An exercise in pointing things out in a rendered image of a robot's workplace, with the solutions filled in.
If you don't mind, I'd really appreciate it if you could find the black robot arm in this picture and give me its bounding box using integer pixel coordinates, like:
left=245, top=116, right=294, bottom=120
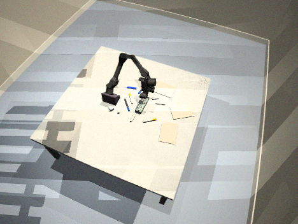
left=105, top=52, right=157, bottom=95

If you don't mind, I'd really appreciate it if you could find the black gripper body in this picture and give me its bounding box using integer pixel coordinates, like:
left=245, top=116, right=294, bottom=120
left=139, top=85, right=148, bottom=99

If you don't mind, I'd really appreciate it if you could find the grey keyboard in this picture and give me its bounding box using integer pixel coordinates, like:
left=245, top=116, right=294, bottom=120
left=135, top=97, right=149, bottom=114

